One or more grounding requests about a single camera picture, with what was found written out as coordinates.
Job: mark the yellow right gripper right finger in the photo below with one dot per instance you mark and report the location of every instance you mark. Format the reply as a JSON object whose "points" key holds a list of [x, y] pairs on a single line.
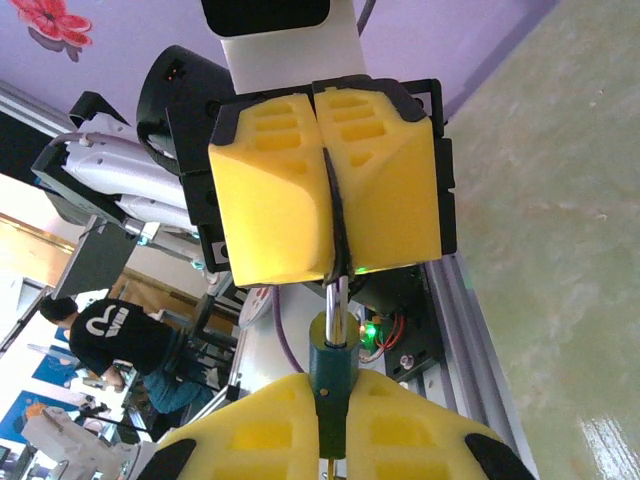
{"points": [[410, 440]]}

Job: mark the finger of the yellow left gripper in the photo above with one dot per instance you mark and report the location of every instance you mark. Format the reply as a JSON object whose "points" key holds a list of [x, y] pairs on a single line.
{"points": [[395, 200], [270, 210]]}

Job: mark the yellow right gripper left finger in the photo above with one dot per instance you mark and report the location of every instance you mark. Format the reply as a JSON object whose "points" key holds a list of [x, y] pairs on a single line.
{"points": [[260, 440]]}

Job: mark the small brown block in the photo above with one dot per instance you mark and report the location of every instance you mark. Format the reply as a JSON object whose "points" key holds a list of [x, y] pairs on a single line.
{"points": [[334, 469]]}

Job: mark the teal padlock with silver shackle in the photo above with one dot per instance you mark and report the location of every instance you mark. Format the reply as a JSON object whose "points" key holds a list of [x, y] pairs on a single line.
{"points": [[332, 370]]}

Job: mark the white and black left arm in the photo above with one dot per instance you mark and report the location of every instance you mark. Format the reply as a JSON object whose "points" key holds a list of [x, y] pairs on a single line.
{"points": [[125, 165]]}

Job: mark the white disc with red marks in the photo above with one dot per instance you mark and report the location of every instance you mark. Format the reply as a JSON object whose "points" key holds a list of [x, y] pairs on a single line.
{"points": [[255, 307]]}

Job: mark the person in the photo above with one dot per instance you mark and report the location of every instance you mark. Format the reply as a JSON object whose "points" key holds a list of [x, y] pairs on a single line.
{"points": [[115, 335]]}

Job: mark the dark monitor panel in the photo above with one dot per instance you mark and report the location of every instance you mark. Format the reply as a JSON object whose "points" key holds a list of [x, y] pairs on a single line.
{"points": [[95, 260]]}

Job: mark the white background machine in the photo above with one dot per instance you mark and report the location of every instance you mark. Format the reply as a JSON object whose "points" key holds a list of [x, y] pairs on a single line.
{"points": [[60, 435]]}

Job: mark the long aluminium base rail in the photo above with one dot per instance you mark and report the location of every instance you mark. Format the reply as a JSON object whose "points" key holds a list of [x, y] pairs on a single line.
{"points": [[465, 380]]}

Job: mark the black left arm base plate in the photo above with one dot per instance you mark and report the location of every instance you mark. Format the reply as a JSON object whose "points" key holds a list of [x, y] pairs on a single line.
{"points": [[420, 345]]}

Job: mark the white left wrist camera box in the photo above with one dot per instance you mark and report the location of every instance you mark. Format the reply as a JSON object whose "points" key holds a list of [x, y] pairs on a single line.
{"points": [[295, 55]]}

